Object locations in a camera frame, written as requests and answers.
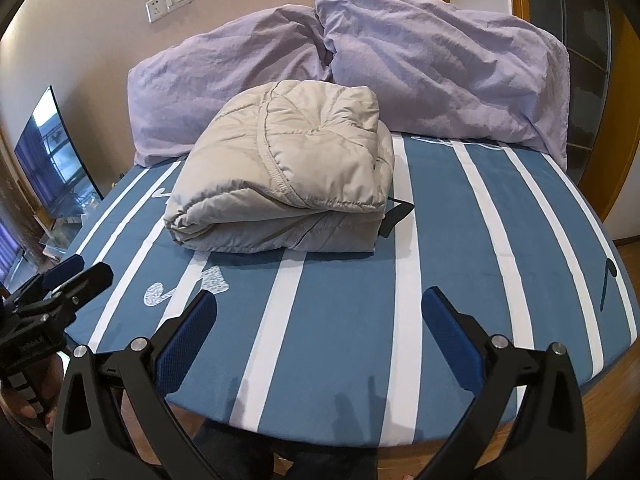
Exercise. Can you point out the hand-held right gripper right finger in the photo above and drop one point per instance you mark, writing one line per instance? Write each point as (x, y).
(450, 345)

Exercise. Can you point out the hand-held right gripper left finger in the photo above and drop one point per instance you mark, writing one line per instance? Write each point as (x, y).
(187, 340)

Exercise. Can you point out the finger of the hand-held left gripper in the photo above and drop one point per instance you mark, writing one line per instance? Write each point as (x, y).
(90, 280)
(62, 267)

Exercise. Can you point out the beige puffer jacket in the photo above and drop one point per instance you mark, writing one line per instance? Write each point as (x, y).
(280, 170)

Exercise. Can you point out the person's left hand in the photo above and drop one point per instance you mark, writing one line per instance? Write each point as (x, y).
(52, 385)

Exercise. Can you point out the glass television stand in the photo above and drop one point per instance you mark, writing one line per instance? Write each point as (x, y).
(60, 237)

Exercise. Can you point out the purple curtain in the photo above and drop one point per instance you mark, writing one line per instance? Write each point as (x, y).
(9, 250)

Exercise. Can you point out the blue white striped bed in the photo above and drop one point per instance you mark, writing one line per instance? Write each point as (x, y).
(350, 310)

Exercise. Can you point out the flat screen television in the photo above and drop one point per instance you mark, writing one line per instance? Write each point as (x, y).
(55, 160)

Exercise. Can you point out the lilac pillow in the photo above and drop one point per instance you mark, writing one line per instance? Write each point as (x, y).
(440, 75)
(200, 75)

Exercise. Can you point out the dark glass door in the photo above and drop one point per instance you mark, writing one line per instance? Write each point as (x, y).
(575, 60)

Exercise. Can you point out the white wall socket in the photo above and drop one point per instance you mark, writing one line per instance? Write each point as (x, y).
(157, 10)

